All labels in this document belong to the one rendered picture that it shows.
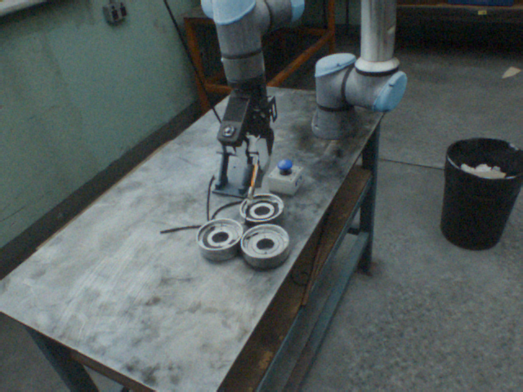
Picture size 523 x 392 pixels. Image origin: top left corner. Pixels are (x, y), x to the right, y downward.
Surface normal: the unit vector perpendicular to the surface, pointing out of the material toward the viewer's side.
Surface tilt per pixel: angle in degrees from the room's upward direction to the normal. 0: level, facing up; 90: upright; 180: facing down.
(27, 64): 90
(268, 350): 0
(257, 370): 0
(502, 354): 0
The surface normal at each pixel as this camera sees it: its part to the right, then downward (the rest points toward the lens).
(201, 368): -0.11, -0.80
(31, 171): 0.88, 0.20
